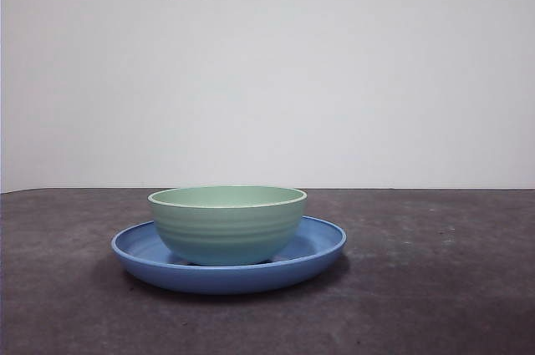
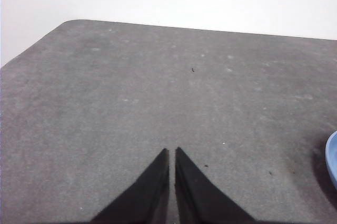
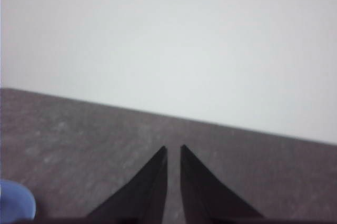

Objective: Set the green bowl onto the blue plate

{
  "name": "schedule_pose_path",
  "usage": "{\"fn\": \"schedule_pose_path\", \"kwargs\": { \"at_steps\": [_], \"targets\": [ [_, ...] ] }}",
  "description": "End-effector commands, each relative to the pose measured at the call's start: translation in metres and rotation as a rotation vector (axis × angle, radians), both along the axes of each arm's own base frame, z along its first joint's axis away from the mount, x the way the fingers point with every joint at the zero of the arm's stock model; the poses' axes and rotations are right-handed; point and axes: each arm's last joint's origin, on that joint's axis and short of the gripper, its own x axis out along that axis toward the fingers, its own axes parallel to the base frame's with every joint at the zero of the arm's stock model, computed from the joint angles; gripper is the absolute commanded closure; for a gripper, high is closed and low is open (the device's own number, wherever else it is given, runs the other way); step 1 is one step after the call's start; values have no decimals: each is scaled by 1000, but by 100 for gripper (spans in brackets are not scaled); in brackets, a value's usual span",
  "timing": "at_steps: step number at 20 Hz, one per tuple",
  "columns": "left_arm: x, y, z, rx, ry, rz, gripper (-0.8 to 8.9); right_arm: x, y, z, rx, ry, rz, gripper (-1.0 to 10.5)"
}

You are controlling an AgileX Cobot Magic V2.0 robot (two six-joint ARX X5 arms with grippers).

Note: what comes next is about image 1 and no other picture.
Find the green ribbed bowl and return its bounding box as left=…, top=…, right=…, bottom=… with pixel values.
left=146, top=185, right=308, bottom=266

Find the blue plate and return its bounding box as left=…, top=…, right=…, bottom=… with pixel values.
left=110, top=215, right=348, bottom=296

